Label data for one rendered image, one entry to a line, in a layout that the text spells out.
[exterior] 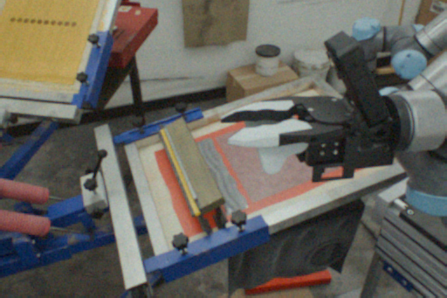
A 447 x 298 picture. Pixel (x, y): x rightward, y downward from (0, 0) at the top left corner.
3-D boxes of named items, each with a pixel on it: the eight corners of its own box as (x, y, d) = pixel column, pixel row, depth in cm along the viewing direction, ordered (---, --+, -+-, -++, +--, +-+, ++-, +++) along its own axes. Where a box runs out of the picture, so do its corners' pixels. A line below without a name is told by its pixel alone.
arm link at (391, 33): (425, 62, 115) (382, 63, 118) (419, 45, 124) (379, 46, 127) (429, 35, 111) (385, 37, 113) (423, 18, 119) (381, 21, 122)
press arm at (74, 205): (110, 196, 130) (105, 185, 126) (113, 210, 125) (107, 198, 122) (53, 217, 127) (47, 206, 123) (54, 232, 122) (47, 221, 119)
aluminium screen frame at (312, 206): (316, 80, 167) (316, 72, 165) (418, 174, 123) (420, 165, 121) (125, 147, 153) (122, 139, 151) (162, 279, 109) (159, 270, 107)
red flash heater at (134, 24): (87, 17, 252) (83, -3, 245) (161, 23, 245) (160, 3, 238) (34, 65, 204) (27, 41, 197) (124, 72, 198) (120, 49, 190)
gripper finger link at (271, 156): (237, 190, 46) (311, 171, 49) (237, 143, 43) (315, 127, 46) (228, 175, 49) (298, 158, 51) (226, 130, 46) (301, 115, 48)
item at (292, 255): (333, 251, 162) (347, 190, 142) (346, 269, 155) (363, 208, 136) (220, 287, 149) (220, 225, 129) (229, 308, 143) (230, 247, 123)
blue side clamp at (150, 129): (202, 121, 160) (199, 107, 156) (207, 128, 156) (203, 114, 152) (127, 147, 155) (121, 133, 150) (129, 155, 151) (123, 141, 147)
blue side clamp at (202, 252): (263, 227, 118) (260, 211, 114) (271, 240, 115) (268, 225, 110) (161, 268, 113) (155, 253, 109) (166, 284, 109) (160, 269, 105)
